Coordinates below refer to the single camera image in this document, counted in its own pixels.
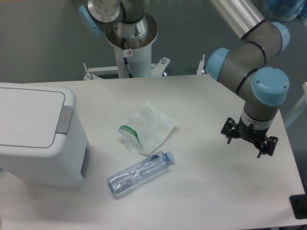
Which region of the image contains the white trash can lid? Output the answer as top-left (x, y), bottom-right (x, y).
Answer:
top-left (0, 86), bottom-right (76, 148)

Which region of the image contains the black cable on pedestal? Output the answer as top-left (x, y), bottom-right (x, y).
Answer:
top-left (121, 37), bottom-right (134, 79)

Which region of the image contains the white metal base frame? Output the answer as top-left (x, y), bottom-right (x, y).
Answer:
top-left (83, 54), bottom-right (206, 81)

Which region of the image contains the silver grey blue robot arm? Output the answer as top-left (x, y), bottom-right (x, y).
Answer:
top-left (79, 0), bottom-right (290, 156)

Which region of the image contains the clear plastic water bottle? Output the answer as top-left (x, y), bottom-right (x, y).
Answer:
top-left (106, 151), bottom-right (174, 196)

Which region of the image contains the white trash can body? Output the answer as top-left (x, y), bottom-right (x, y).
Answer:
top-left (0, 83), bottom-right (90, 187)

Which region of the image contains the blue plastic bag background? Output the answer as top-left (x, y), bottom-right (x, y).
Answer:
top-left (263, 0), bottom-right (306, 22)

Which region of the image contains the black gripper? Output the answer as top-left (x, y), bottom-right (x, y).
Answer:
top-left (221, 117), bottom-right (278, 158)

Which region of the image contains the clear plastic bag green stripe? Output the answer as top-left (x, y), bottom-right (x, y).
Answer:
top-left (118, 102), bottom-right (176, 155)

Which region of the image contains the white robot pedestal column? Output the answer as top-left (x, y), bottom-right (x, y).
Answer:
top-left (105, 13), bottom-right (158, 78)

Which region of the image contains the white frame at right edge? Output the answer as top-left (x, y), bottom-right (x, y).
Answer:
top-left (283, 82), bottom-right (307, 129)

